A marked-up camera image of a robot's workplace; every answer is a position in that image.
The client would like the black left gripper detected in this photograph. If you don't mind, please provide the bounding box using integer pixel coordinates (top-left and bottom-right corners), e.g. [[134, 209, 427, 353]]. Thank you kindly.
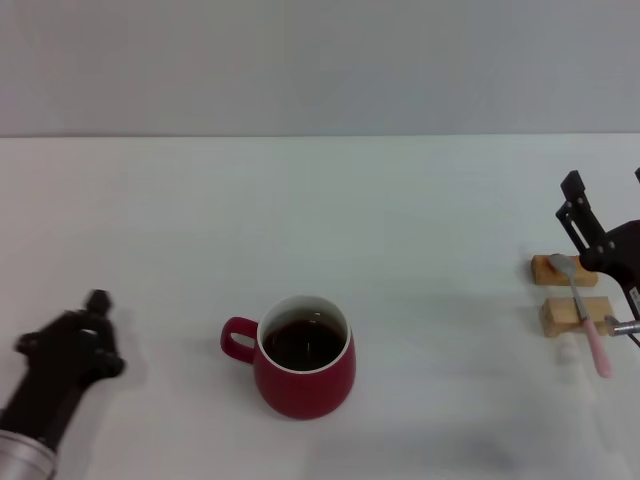
[[0, 288, 126, 448]]

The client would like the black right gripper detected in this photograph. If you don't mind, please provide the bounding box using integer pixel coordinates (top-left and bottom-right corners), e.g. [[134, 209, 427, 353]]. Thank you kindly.
[[554, 167, 640, 289]]

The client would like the pink handled metal spoon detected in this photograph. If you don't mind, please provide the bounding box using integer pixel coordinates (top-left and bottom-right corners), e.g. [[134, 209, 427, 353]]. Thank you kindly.
[[548, 253, 613, 379]]

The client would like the red ceramic coffee cup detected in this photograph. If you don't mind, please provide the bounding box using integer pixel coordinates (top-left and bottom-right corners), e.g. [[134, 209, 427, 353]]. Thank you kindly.
[[220, 294, 358, 421]]

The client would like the wooden block with orange stain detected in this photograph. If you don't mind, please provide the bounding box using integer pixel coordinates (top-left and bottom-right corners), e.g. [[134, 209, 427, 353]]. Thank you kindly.
[[530, 254, 599, 288]]

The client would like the notched pale wooden block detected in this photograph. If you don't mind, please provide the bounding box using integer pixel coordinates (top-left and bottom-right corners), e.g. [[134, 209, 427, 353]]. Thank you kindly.
[[539, 295, 616, 339]]

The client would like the silver metal cable connector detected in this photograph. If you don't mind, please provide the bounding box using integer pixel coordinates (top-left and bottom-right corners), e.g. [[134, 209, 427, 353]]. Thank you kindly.
[[604, 315, 640, 338]]

